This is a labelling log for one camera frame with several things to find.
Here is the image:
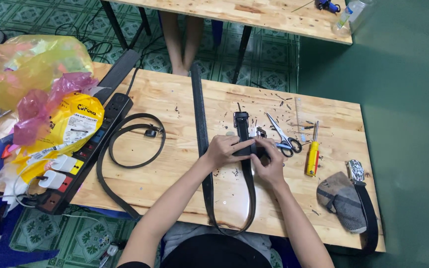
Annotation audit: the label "person's left hand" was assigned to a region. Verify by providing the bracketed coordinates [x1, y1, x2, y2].
[206, 135, 255, 170]

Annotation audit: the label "person's right hand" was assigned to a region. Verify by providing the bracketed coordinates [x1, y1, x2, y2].
[250, 138, 288, 187]

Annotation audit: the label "wide black leather belt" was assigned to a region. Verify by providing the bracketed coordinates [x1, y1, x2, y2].
[190, 63, 271, 236]

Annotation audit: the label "clear plastic ruler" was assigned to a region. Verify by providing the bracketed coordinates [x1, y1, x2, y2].
[294, 96, 307, 143]

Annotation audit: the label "grey striped cloth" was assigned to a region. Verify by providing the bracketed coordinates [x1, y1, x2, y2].
[316, 171, 368, 234]

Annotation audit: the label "person's torso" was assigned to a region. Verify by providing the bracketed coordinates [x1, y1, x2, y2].
[160, 222, 286, 268]

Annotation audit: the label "black belt with ornate buckle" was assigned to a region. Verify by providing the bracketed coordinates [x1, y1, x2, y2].
[346, 160, 380, 255]

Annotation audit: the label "thin black belt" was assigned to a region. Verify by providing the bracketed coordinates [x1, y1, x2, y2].
[96, 113, 167, 220]

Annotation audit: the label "black power strip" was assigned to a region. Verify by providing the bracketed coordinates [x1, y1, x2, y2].
[35, 93, 134, 216]

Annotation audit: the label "long black box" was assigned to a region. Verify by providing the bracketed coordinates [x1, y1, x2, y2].
[94, 49, 141, 105]

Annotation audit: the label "wooden table with black legs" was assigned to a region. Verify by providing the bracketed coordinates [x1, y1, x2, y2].
[100, 0, 354, 85]

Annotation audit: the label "white charger plug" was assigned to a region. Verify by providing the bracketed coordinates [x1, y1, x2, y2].
[37, 170, 67, 190]
[51, 154, 78, 173]

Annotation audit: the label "yellow paper packet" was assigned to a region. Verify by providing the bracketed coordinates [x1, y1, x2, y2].
[11, 92, 105, 183]

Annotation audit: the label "clear plastic bottle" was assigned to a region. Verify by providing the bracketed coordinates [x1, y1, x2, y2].
[331, 0, 376, 38]

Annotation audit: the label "small blue tool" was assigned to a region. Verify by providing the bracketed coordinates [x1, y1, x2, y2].
[314, 0, 342, 14]

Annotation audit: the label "pink plastic bag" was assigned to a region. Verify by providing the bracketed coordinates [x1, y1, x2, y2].
[12, 72, 100, 146]

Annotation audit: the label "yellow plastic bag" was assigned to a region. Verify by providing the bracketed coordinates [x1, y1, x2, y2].
[0, 34, 94, 112]

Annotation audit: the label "black handled scissors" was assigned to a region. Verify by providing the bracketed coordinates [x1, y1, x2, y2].
[266, 112, 303, 158]

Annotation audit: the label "yellow red handled screwdriver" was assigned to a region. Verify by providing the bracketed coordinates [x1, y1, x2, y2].
[305, 121, 321, 177]

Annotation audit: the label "white plug with cable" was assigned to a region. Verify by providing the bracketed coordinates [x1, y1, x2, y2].
[98, 242, 120, 268]

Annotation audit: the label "white cable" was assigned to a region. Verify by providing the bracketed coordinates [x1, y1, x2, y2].
[0, 158, 101, 224]

